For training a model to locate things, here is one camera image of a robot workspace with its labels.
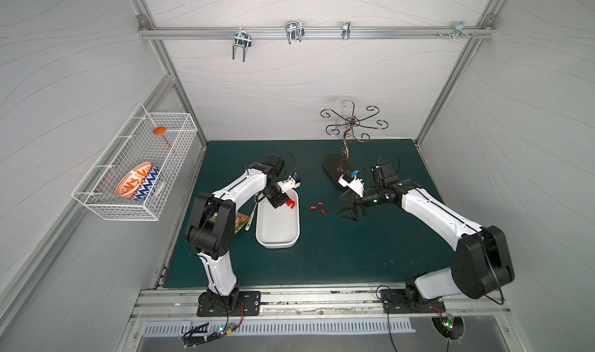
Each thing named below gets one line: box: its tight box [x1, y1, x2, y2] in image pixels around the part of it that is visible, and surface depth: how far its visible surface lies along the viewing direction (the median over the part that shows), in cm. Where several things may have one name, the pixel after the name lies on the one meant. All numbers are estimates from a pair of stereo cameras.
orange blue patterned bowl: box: [115, 161, 160, 201], surface depth 61 cm
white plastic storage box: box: [254, 188, 301, 250], surface depth 90 cm
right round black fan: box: [430, 314, 465, 342], surface depth 73 cm
